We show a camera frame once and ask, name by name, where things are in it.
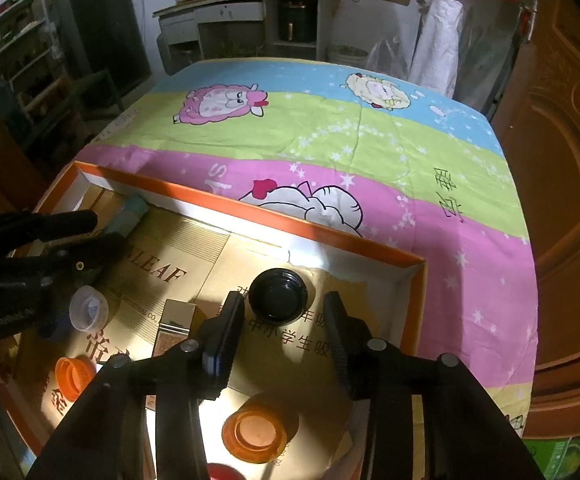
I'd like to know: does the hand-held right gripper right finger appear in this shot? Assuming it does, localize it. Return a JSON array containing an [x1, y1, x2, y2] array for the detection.
[[322, 291, 546, 480]]

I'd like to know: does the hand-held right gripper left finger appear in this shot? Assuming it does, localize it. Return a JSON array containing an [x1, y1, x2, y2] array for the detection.
[[25, 290, 246, 480]]

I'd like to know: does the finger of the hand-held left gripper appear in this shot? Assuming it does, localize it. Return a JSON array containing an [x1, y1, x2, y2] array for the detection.
[[0, 210, 98, 243], [10, 232, 126, 286]]

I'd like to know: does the gold rectangular box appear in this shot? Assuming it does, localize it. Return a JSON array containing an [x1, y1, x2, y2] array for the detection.
[[151, 298, 208, 361]]

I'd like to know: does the teal lighter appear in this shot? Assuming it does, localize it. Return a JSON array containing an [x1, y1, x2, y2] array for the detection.
[[101, 195, 150, 238]]

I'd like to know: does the white bottle cap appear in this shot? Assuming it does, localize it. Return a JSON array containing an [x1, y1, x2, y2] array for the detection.
[[68, 285, 111, 331]]

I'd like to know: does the black bottle cap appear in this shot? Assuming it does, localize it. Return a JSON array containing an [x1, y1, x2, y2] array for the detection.
[[248, 268, 310, 323]]

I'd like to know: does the flanged orange bottle cap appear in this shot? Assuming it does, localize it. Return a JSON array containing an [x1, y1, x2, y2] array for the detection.
[[221, 394, 301, 463]]

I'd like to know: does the translucent orange bottle cap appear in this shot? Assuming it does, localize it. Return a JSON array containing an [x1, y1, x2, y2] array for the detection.
[[54, 355, 98, 402]]

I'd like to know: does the shallow cream orange-rimmed box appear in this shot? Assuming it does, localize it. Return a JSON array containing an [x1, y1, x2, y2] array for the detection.
[[0, 160, 428, 480]]

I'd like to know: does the red bottle cap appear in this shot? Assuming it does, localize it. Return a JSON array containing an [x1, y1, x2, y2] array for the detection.
[[205, 462, 243, 480]]

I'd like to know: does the gold printed cardboard liner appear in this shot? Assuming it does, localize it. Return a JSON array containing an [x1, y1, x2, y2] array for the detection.
[[15, 200, 406, 480]]

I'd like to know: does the metal shelf rack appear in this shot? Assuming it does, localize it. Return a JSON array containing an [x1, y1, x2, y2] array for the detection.
[[0, 0, 71, 151]]

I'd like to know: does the cartoon sheep printed tablecloth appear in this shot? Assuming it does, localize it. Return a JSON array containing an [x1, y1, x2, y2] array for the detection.
[[85, 57, 541, 453]]

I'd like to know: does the dark cabinet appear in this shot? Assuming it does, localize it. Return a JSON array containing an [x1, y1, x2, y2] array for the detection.
[[52, 0, 151, 101]]

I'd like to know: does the green beverage carton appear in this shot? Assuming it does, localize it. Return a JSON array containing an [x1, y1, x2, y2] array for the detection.
[[522, 435, 580, 480]]

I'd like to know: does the white kitchen counter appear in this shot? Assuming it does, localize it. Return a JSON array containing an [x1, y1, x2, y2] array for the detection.
[[152, 0, 336, 76]]

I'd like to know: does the brown wooden door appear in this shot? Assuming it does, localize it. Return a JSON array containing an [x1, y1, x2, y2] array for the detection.
[[490, 0, 580, 441]]

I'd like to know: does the clear plastic bag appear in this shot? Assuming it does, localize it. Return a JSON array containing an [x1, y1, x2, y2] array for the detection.
[[367, 37, 408, 81]]

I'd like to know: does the rolled white plastic sheet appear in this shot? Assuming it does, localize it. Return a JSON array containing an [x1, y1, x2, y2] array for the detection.
[[410, 0, 463, 98]]

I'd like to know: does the clear plastic sheet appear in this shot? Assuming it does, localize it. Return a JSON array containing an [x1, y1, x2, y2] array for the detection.
[[457, 0, 521, 116]]

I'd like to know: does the door handle with red ribbon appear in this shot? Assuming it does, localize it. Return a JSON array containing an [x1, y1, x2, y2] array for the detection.
[[477, 0, 541, 41]]

